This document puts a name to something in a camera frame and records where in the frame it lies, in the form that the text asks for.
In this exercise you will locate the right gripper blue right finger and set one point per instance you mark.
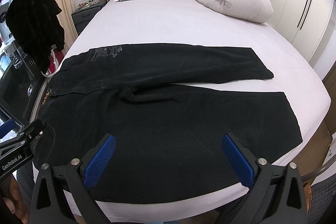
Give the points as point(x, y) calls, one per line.
point(241, 159)

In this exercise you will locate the black mesh chair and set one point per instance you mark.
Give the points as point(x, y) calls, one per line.
point(322, 203)

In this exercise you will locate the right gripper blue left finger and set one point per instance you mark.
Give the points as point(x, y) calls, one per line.
point(95, 161)

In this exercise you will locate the dark grey nightstand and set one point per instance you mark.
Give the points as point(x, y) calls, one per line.
point(82, 16)

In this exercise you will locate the black hanging garment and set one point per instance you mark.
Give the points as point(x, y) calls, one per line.
point(35, 26)

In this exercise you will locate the red white bag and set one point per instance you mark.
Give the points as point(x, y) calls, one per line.
point(56, 57)

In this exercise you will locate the black jeans pants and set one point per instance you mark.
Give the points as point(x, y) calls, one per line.
point(168, 127)

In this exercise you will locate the left hand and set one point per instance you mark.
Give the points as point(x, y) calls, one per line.
point(11, 194)

